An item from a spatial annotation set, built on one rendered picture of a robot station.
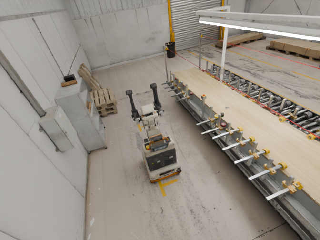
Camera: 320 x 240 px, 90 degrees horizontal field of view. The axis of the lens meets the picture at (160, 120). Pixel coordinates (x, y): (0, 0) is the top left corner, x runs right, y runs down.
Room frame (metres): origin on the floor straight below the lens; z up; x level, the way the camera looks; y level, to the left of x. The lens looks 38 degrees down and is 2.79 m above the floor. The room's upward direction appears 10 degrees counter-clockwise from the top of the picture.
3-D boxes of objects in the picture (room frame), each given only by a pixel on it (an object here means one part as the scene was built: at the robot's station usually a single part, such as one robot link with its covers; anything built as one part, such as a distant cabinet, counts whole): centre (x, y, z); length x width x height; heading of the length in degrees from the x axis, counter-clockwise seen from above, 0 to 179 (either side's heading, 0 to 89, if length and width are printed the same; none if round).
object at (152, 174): (2.04, 0.13, 0.16); 0.67 x 0.64 x 0.25; 12
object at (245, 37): (9.43, -5.27, 0.23); 2.41 x 0.77 x 0.17; 104
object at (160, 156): (1.95, 0.11, 0.59); 0.55 x 0.34 x 0.83; 102
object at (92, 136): (3.24, 1.73, 0.78); 0.90 x 0.45 x 1.55; 12
